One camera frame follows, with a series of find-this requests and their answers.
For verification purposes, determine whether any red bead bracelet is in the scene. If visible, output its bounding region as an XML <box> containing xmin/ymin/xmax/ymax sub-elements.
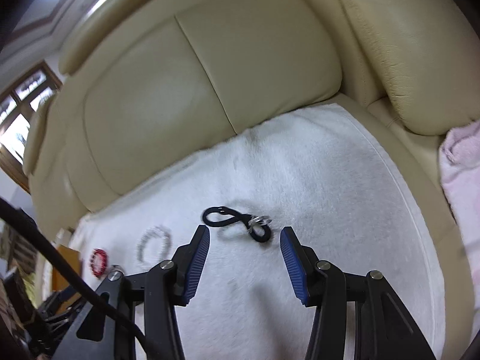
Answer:
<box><xmin>88</xmin><ymin>248</ymin><xmax>110</xmax><ymax>279</ymax></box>

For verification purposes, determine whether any white bead bracelet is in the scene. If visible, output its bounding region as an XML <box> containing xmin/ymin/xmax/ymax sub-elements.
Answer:
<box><xmin>135</xmin><ymin>225</ymin><xmax>173</xmax><ymax>267</ymax></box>

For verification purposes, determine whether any black hair tie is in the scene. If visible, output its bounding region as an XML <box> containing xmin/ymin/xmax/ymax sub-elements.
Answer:
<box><xmin>202</xmin><ymin>205</ymin><xmax>273</xmax><ymax>244</ymax></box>

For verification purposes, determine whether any orange cardboard box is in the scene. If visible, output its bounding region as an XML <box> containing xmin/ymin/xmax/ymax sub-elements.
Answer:
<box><xmin>51</xmin><ymin>245</ymin><xmax>84</xmax><ymax>293</ymax></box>

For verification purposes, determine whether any white fleece blanket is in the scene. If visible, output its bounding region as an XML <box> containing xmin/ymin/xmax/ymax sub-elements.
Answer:
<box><xmin>70</xmin><ymin>105</ymin><xmax>446</xmax><ymax>359</ymax></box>

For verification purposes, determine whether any pink towel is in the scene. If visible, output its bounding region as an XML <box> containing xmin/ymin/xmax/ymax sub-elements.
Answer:
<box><xmin>438</xmin><ymin>119</ymin><xmax>480</xmax><ymax>282</ymax></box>

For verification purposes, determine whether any wooden glass door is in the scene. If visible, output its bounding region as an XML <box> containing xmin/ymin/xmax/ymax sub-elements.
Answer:
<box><xmin>1</xmin><ymin>61</ymin><xmax>62</xmax><ymax>192</ymax></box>

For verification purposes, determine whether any beige leather sofa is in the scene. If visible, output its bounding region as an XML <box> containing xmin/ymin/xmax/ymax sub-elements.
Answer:
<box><xmin>22</xmin><ymin>0</ymin><xmax>480</xmax><ymax>241</ymax></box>

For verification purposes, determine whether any black cable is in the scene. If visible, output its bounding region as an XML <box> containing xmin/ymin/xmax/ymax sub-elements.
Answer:
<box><xmin>0</xmin><ymin>196</ymin><xmax>166</xmax><ymax>360</ymax></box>

